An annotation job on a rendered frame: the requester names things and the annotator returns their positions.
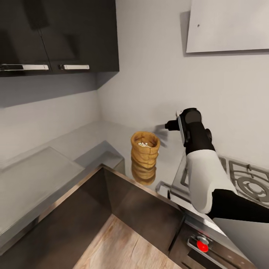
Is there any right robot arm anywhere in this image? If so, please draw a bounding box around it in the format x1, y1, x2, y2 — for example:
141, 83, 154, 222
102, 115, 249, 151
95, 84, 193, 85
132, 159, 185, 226
165, 108, 269, 269

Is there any popcorn bag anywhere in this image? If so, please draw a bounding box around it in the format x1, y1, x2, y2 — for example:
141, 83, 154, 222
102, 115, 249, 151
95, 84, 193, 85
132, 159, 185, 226
130, 130, 161, 168

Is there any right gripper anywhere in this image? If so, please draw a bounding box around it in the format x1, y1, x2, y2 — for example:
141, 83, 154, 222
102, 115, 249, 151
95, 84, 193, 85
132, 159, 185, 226
165, 120, 180, 131

